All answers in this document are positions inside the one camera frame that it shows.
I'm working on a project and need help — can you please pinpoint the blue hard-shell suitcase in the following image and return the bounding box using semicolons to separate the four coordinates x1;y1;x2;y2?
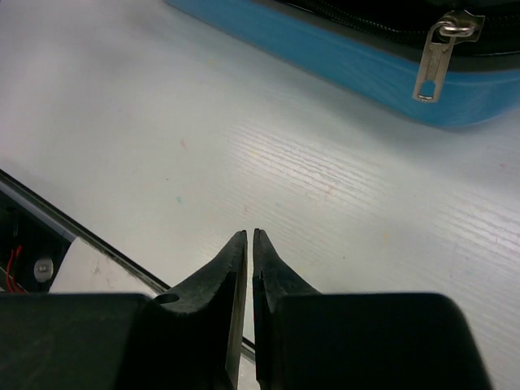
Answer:
173;1;519;127

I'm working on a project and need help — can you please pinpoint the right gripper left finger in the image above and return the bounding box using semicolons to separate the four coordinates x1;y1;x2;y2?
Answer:
1;231;247;389

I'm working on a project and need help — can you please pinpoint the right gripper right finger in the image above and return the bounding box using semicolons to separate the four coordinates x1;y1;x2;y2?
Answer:
253;229;483;389

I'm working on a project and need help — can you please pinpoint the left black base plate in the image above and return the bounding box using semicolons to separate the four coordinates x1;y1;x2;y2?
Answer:
1;171;77;293

